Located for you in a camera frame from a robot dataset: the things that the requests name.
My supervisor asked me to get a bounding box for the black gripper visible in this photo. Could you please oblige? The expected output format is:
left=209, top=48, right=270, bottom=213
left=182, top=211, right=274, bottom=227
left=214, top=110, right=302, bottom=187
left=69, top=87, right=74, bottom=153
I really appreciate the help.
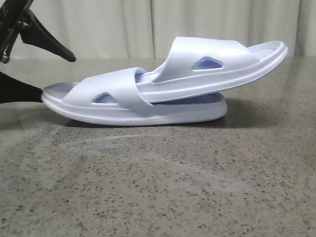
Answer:
left=0, top=0, right=76, bottom=104

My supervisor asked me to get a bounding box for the light blue slipper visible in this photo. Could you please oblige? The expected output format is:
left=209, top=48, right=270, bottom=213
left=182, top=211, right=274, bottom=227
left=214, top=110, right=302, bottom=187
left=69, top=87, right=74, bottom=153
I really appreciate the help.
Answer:
left=136, top=37, right=288, bottom=103
left=41, top=68, right=228, bottom=126

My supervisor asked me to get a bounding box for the grey-white pleated curtain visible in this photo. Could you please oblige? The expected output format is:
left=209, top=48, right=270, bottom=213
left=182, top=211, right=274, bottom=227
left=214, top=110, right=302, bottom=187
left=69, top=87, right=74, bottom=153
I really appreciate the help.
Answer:
left=0, top=0, right=316, bottom=60

